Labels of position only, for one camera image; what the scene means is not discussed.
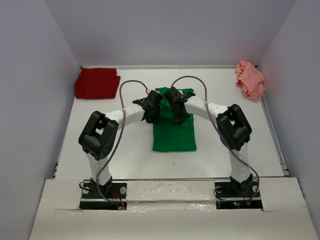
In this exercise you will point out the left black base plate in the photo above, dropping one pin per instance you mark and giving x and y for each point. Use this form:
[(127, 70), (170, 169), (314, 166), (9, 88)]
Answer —
[(114, 200)]

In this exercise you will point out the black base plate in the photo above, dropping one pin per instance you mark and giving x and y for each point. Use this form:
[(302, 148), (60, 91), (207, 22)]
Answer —
[(227, 199), (114, 200)]

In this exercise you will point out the aluminium rail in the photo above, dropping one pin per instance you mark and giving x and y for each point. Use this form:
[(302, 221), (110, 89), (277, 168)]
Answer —
[(216, 179)]

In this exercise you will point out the green t shirt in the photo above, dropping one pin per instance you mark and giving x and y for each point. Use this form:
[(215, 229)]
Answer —
[(170, 136)]

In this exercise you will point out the pink t shirt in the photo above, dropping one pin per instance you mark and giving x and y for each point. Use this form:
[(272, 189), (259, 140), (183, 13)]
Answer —
[(249, 80)]

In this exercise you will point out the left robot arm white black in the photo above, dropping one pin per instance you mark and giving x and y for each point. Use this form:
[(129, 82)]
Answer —
[(98, 138)]

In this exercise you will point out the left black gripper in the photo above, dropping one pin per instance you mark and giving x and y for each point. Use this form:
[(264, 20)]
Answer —
[(157, 119)]

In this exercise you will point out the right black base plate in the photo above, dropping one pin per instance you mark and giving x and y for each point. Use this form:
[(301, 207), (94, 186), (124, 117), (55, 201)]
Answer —
[(227, 199)]

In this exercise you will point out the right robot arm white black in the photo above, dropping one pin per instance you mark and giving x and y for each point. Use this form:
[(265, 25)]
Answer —
[(233, 130)]

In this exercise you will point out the folded red t shirt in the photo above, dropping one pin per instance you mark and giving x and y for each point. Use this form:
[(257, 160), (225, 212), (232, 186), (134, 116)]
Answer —
[(97, 84)]

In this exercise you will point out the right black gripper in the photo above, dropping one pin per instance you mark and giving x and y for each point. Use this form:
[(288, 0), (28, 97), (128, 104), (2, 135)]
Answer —
[(178, 118)]

